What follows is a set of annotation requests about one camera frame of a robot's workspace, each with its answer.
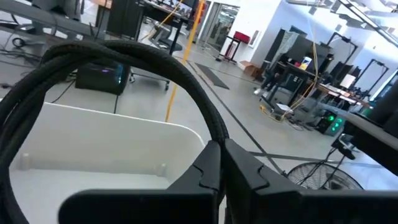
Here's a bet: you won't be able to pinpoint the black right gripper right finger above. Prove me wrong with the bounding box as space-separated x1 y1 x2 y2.
224 138 398 224

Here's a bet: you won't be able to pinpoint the yellow cable bundle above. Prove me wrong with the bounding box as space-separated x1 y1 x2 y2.
259 40 321 123

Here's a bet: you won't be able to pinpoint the black office chair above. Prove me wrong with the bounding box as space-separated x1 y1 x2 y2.
148 23 184 91

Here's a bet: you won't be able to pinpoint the black cluttered desk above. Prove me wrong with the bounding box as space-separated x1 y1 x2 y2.
264 60 374 110

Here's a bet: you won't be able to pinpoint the white plastic bin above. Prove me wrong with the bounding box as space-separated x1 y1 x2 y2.
9 101 206 224

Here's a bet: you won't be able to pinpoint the yellow hanging cord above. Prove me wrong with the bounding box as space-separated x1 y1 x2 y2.
164 0 206 124

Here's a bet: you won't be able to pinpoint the black floor fan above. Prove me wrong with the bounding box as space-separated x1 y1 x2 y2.
285 161 364 191

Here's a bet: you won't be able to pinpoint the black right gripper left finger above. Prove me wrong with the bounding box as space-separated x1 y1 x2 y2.
58 139 222 224

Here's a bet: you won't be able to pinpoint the black computer blue lights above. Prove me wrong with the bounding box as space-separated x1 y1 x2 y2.
74 60 132 96

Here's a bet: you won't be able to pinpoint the black floor mat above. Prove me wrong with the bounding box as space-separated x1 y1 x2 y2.
194 62 231 91

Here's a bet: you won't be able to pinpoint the red box on stand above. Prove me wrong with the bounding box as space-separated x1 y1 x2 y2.
232 30 251 45

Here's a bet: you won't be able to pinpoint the black USB cable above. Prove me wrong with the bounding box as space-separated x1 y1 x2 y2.
0 39 230 224

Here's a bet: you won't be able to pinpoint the computer tower green lights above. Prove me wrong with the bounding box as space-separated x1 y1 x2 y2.
315 109 346 137

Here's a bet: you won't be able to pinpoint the brown cardboard box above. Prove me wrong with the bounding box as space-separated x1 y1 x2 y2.
238 60 262 78

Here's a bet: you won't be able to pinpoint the grey desk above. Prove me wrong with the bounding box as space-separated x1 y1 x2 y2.
0 0 97 40

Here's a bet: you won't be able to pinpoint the person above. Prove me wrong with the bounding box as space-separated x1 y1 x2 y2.
253 55 292 97

